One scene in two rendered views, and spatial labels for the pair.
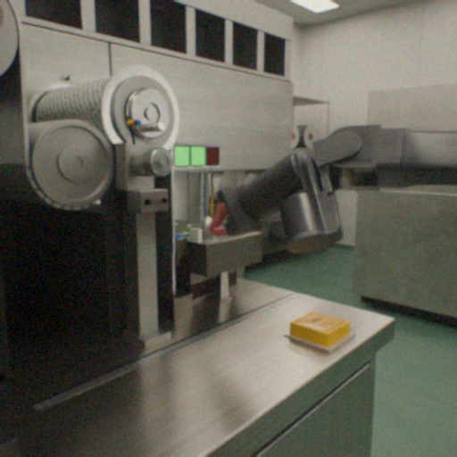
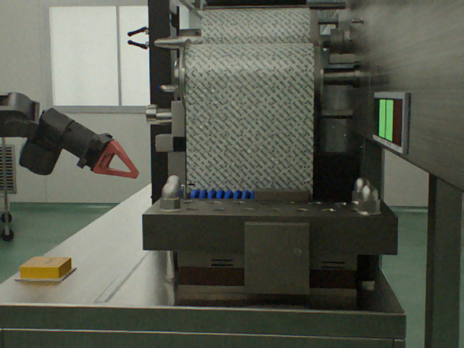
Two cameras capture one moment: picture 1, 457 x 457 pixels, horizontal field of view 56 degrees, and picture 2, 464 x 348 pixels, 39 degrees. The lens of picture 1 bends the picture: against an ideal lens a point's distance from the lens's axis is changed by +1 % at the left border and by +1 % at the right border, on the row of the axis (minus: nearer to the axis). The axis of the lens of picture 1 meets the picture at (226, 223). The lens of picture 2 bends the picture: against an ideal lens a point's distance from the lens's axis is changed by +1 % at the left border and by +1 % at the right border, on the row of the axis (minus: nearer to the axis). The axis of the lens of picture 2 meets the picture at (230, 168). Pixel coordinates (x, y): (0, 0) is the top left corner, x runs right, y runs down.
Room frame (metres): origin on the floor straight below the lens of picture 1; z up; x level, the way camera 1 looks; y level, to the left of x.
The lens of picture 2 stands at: (1.75, -0.59, 1.22)
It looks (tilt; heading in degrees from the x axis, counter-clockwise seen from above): 7 degrees down; 142
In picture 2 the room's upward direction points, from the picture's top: straight up
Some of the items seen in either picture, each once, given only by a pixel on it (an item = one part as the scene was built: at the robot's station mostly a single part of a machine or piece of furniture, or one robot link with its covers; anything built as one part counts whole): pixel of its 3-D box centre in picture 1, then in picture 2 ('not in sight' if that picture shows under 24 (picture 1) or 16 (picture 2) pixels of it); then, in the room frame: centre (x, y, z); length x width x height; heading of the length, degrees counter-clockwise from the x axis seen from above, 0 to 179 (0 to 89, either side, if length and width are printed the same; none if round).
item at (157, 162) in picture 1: (158, 162); (152, 114); (0.61, 0.10, 1.18); 0.04 x 0.02 x 0.04; 137
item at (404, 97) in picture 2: (189, 155); (388, 119); (1.19, 0.10, 1.18); 0.25 x 0.01 x 0.07; 137
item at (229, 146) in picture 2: (133, 196); (249, 154); (0.81, 0.18, 1.11); 0.23 x 0.01 x 0.18; 47
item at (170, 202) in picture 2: not in sight; (170, 196); (0.85, -0.02, 1.05); 0.04 x 0.04 x 0.04
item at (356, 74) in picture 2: not in sight; (340, 76); (0.88, 0.34, 1.25); 0.07 x 0.04 x 0.04; 47
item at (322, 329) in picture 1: (319, 328); (46, 267); (0.65, -0.15, 0.91); 0.07 x 0.07 x 0.02; 47
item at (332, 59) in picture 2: not in sight; (344, 58); (0.89, 0.35, 1.28); 0.06 x 0.05 x 0.02; 47
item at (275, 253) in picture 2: not in sight; (276, 257); (1.01, 0.08, 0.96); 0.10 x 0.03 x 0.11; 47
